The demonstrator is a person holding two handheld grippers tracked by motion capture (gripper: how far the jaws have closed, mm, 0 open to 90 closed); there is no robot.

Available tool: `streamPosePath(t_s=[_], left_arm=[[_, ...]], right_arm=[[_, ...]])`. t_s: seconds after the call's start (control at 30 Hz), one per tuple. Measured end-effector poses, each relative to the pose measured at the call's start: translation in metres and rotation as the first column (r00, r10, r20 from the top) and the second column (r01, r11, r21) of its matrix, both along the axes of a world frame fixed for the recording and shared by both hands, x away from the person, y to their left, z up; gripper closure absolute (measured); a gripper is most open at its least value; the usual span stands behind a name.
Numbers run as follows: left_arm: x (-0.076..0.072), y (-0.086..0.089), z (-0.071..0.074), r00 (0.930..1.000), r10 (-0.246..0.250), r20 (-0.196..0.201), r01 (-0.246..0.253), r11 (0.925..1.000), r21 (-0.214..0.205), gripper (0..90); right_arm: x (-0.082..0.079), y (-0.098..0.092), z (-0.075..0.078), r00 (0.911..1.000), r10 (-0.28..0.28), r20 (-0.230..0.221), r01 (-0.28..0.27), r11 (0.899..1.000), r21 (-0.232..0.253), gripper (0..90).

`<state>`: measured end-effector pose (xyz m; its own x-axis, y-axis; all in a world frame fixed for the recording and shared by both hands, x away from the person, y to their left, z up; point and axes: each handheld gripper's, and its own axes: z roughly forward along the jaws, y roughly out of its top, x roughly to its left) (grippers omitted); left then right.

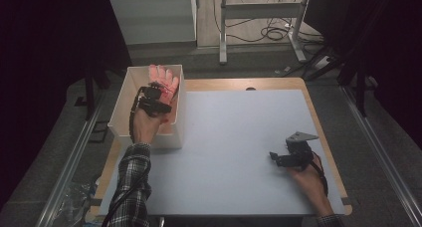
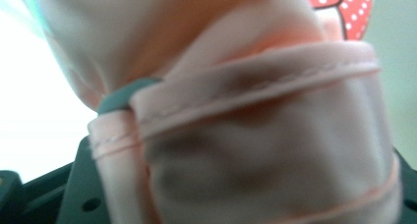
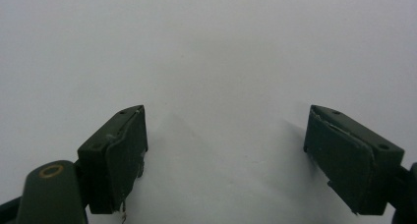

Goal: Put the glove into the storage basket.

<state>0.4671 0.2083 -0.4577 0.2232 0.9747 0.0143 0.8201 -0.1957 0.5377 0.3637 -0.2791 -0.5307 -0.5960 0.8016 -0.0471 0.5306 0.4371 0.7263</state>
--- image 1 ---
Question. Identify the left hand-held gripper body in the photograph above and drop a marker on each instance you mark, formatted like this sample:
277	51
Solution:
153	102

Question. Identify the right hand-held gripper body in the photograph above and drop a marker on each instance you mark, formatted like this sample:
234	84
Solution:
298	150

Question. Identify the pink rubber glove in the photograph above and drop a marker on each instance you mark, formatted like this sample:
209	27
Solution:
164	77

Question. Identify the white box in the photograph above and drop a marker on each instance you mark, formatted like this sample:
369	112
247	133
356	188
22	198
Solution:
146	144

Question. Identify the person's left hand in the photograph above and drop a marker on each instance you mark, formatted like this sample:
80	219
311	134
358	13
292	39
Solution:
144	127

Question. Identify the person's right hand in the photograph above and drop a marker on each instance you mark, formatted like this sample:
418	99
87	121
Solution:
310	183

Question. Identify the light blue table mat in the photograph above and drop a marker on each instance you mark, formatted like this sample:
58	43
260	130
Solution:
232	147

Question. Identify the dark stand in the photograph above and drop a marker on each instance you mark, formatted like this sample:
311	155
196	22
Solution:
89	94
360	87

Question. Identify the white cabinet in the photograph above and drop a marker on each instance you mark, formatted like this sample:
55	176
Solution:
152	19

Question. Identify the white power strip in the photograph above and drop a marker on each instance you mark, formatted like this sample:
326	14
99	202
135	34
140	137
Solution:
321	62

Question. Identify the clear plastic bag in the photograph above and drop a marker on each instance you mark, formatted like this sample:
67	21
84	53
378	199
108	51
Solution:
78	203

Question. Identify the metal floor rail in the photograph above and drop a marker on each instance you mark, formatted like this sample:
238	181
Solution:
66	174
381	154

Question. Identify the grey metal desk frame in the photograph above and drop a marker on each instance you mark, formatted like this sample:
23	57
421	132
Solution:
223	31

